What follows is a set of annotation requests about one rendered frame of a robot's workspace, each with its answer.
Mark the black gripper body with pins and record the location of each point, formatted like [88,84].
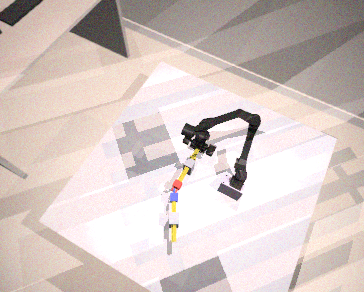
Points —
[202,146]

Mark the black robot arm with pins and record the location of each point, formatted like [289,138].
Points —
[201,135]

